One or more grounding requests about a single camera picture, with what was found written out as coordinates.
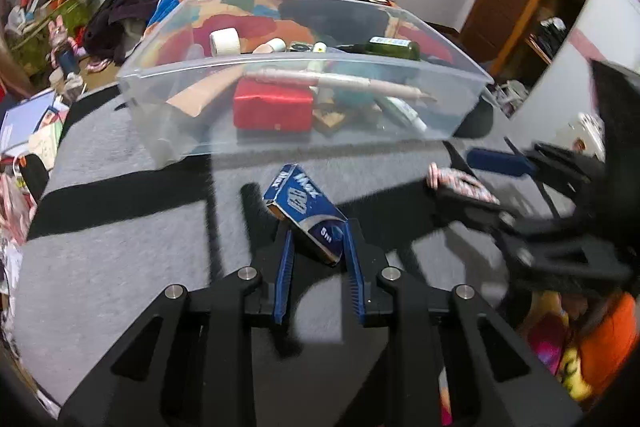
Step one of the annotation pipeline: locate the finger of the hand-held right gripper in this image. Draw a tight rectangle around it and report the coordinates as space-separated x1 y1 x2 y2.
435 187 532 254
466 144 601 188

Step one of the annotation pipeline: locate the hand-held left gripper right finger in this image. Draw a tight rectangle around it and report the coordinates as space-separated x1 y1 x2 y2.
340 219 583 427

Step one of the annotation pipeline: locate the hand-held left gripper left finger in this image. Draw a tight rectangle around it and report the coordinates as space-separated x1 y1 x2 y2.
59 227 296 427

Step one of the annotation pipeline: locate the blue cardboard box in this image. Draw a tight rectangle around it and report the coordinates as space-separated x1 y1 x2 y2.
263 163 348 266

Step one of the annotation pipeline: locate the silver white cosmetic tube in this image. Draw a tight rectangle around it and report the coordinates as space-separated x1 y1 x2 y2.
380 96 428 132

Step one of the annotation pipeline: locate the tan small box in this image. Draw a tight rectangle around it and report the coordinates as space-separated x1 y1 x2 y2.
312 104 346 135

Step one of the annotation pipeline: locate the teal cosmetic tube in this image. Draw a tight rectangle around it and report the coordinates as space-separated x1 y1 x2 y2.
332 62 381 108

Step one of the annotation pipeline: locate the clear plastic storage bin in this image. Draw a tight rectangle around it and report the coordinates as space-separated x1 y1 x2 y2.
116 0 496 170

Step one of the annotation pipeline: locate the long cream cosmetic tube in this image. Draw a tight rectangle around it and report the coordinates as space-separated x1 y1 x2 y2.
245 68 436 102

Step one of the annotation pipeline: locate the peach cosmetic tube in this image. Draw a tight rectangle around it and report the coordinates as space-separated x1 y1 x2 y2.
165 67 241 118

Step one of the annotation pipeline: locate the white grey bag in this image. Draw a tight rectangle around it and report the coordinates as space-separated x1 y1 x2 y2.
495 79 528 115

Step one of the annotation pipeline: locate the white suitcase with stickers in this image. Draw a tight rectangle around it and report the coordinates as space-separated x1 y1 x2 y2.
565 112 606 158

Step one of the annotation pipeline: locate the dark green glass bottle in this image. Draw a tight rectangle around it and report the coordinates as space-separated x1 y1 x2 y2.
350 36 422 62

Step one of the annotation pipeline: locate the yellow printed cloth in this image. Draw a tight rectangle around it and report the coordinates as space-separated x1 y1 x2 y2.
555 347 596 400

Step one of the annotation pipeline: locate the red box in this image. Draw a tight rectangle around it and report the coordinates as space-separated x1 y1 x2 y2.
232 77 316 132

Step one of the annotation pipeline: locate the white door with pink hearts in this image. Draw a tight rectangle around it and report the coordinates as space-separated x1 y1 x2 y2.
510 0 640 148

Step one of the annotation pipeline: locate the white tape roll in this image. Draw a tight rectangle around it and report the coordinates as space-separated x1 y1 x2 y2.
209 28 242 56

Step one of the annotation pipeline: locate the black orange pouch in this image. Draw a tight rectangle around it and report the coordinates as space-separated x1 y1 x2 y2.
20 154 51 202

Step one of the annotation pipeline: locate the white paper clutter pile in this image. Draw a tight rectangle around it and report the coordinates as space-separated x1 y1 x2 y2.
0 187 31 298

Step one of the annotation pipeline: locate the stack of books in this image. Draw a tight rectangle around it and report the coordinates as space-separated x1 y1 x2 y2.
30 104 68 168

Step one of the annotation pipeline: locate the blue paper folder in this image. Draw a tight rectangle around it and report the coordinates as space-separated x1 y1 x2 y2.
0 89 56 152

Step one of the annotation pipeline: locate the dark clothes pile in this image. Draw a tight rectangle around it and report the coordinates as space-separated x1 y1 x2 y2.
82 0 161 65

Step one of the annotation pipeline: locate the pink bunny doll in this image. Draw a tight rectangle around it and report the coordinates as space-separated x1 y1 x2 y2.
50 19 83 88

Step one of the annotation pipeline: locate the cluttered green shelf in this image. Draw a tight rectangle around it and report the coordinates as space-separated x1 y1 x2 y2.
5 0 96 78

